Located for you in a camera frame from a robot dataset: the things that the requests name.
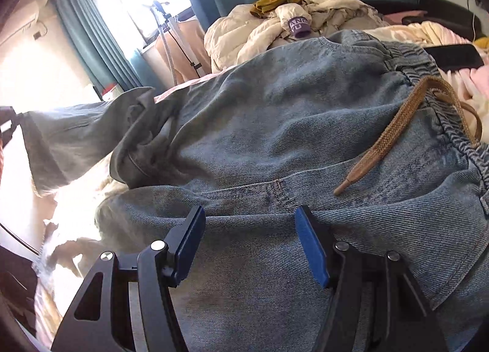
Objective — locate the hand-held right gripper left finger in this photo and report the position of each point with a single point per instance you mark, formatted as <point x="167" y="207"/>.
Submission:
<point x="189" y="245"/>

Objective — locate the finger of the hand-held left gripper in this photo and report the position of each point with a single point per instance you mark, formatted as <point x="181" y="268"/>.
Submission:
<point x="7" y="119"/>

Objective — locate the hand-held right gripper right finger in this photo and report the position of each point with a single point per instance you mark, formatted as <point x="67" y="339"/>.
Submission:
<point x="313" y="249"/>

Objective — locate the blue denim pants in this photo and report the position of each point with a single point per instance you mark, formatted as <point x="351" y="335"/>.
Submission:
<point x="267" y="126"/>

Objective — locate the white air conditioner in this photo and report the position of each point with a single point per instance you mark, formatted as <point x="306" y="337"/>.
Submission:
<point x="17" y="25"/>

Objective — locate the garment steamer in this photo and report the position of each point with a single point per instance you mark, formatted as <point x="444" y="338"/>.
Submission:
<point x="168" y="38"/>

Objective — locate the beige hanging garment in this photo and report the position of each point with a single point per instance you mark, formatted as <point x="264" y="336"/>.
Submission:
<point x="187" y="46"/>

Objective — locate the cream down jacket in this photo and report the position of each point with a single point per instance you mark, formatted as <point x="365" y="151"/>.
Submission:
<point x="244" y="38"/>

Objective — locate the black phone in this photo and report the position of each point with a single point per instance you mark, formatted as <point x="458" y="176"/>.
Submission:
<point x="452" y="56"/>

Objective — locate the pink cloth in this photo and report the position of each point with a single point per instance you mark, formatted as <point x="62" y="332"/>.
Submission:
<point x="403" y="16"/>

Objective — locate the mustard yellow garment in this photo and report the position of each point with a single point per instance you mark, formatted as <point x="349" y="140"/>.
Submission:
<point x="273" y="2"/>

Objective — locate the yellow plush toy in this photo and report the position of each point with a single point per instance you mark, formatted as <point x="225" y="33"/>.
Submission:
<point x="482" y="42"/>

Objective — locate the black headboard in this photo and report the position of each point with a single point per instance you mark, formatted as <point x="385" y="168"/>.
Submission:
<point x="447" y="10"/>

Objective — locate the metal tube frame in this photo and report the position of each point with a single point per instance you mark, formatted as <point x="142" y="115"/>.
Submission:
<point x="19" y="241"/>

